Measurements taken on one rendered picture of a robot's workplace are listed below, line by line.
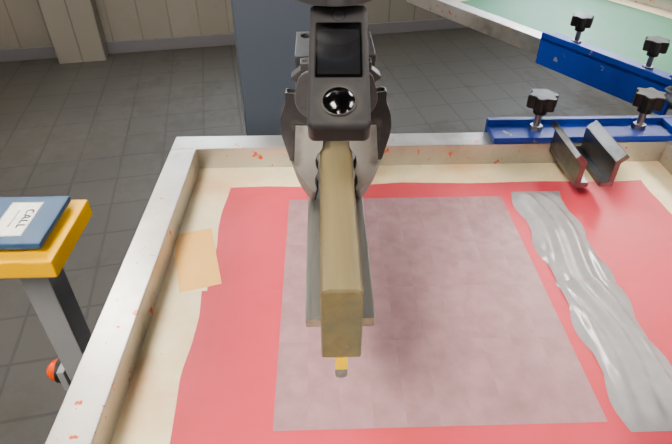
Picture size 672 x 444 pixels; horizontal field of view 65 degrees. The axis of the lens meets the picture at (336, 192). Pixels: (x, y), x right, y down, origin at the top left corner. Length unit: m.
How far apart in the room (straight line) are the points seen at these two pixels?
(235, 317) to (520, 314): 0.31
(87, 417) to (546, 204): 0.60
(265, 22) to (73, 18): 2.95
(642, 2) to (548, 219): 1.13
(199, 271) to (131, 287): 0.09
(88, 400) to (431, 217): 0.45
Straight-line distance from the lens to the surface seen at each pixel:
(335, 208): 0.42
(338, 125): 0.38
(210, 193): 0.77
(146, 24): 4.06
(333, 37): 0.42
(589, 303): 0.65
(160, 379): 0.56
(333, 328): 0.39
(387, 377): 0.54
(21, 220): 0.79
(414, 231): 0.69
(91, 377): 0.54
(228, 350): 0.57
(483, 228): 0.72
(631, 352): 0.62
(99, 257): 2.24
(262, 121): 1.19
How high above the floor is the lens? 1.40
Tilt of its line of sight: 36 degrees down
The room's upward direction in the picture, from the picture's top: straight up
